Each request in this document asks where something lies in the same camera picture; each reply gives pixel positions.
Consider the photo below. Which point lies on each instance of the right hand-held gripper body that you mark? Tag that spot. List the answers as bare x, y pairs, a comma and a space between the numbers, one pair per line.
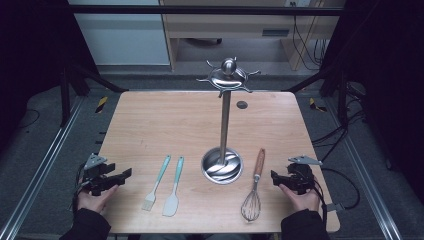
300, 176

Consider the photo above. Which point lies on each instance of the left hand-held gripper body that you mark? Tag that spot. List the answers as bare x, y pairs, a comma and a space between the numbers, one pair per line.
96, 173

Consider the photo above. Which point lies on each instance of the steel utensil stand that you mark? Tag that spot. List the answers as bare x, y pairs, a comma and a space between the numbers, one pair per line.
225, 133

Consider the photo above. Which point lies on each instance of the person's right hand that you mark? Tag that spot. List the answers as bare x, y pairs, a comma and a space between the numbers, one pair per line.
301, 201

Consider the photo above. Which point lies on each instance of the person's left hand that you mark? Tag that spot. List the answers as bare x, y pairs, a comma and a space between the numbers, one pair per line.
96, 201

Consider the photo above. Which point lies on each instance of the grey tape strip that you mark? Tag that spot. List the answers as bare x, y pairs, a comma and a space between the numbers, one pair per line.
334, 207

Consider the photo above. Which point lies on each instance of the black and yellow tape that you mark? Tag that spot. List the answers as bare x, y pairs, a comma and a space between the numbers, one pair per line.
102, 104
316, 105

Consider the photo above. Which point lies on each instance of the dark round table grommet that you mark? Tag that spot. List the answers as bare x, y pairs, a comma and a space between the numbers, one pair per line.
242, 105

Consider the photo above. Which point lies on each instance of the black metal stand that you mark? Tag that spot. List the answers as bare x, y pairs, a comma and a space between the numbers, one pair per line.
341, 96
65, 96

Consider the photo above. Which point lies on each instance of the white cabinet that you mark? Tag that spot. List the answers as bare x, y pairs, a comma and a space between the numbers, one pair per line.
123, 36

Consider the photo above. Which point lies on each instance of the aluminium floor rail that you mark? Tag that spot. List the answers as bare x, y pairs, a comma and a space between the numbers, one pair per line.
43, 166
363, 173

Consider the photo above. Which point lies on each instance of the black horizontal frame bar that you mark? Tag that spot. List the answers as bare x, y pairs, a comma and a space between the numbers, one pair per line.
206, 10

